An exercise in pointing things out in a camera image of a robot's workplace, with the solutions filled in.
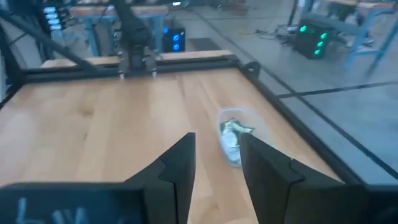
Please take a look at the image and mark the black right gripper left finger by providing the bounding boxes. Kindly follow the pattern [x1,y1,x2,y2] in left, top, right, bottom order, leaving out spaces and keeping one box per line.
[123,132,197,224]

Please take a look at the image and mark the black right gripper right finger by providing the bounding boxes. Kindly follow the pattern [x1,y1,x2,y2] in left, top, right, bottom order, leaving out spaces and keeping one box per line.
[238,133,343,224]

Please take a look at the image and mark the light green tea bag packet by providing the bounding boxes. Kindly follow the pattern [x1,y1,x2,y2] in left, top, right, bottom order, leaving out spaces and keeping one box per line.
[220,123,243,166]

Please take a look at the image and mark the clear plastic bag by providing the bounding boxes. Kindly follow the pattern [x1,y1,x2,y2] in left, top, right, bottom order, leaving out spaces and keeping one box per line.
[216,106,272,168]

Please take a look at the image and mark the computer tower blue lights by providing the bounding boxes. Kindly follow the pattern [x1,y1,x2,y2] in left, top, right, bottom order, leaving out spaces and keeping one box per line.
[161,26,187,53]

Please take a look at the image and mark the computer tower green lights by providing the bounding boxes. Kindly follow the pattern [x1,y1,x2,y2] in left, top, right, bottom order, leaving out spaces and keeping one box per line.
[292,19,333,60]

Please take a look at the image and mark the blue metal table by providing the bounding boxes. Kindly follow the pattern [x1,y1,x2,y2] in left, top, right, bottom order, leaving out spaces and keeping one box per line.
[306,0,398,74]

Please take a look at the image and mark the black device white lights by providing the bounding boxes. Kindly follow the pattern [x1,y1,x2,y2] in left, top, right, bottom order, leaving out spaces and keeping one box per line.
[42,5,65,32]

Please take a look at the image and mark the black metal table frame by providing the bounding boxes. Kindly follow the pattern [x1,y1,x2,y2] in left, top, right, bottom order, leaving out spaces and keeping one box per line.
[0,7,398,194]

